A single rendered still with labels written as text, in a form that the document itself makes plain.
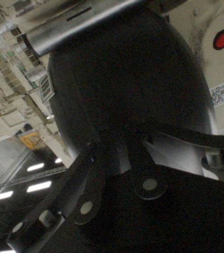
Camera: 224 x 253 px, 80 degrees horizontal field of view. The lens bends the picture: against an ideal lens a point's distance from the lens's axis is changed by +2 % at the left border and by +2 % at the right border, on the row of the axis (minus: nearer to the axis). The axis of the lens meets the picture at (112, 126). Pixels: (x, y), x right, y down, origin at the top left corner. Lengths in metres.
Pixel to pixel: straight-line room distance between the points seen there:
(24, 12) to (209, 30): 0.41
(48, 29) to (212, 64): 0.43
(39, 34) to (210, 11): 0.39
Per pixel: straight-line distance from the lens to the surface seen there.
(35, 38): 0.33
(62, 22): 0.32
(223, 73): 0.54
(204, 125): 0.28
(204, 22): 0.47
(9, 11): 0.32
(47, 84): 0.31
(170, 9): 0.50
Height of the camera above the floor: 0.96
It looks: 29 degrees up
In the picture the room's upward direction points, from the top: 154 degrees clockwise
